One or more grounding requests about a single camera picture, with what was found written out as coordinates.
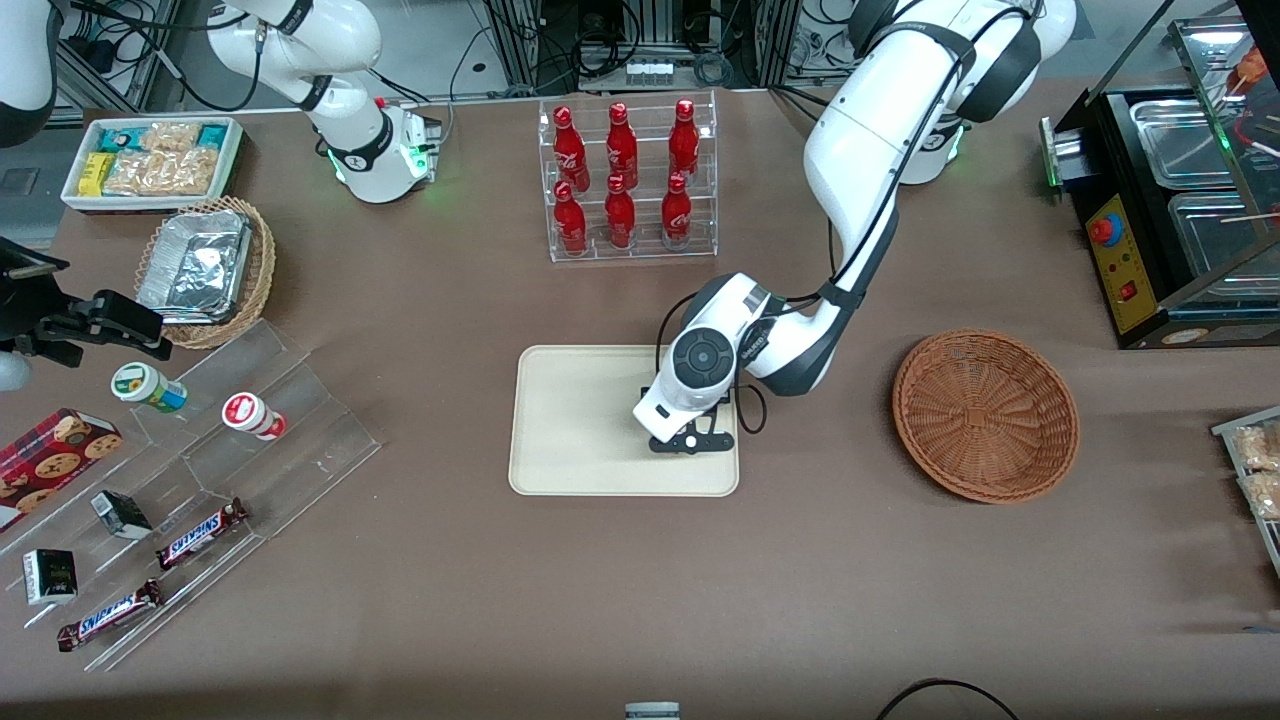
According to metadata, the brown snickers bar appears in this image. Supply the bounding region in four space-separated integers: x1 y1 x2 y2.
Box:
155 497 249 572
56 579 164 653

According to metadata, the red cola bottle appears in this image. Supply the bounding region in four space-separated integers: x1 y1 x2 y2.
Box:
661 172 694 249
553 106 591 193
553 180 589 256
604 175 637 251
605 102 639 189
668 98 701 181

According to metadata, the clear cracker bag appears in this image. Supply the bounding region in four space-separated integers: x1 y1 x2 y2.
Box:
105 150 223 197
140 122 203 154

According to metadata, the black food warmer appliance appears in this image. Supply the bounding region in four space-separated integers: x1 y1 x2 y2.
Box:
1040 15 1280 351

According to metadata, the light wicker basket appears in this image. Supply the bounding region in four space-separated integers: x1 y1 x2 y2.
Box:
135 196 277 350

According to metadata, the red lidded yogurt cup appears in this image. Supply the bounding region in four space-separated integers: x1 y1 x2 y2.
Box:
221 392 288 442

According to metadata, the silver foil tray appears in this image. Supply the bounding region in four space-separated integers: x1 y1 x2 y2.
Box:
137 210 253 326

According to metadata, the white rectangular snack bin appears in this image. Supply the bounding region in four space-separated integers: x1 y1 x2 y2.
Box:
60 116 245 214

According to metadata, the red plaid cookie box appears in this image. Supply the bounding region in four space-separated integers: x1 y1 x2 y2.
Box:
0 408 124 533

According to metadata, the brown round wicker basket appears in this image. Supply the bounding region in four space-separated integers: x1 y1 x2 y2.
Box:
892 330 1081 504

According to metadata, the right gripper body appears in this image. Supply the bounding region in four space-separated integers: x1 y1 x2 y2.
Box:
0 237 71 346

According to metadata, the clear acrylic bottle rack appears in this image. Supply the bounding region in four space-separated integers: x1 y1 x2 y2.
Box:
538 90 719 264

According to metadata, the beige plastic tray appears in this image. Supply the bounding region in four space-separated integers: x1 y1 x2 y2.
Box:
508 345 741 498

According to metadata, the clear bagged pastry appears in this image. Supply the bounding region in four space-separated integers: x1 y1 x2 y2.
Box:
1232 425 1280 471
1240 472 1280 521

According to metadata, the grey metal snack tray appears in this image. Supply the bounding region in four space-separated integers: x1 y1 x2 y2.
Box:
1210 405 1280 581

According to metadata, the clear acrylic stepped stand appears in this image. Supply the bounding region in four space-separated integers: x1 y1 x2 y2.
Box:
0 318 384 673

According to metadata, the black floor cable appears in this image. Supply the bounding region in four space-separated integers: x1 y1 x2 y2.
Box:
876 678 1021 720

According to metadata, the green lidded yogurt cup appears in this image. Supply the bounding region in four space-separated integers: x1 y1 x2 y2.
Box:
110 362 189 415

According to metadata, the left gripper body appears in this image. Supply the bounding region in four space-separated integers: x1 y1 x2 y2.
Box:
633 385 723 442

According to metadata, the small black white box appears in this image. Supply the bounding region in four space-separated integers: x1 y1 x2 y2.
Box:
22 548 79 607

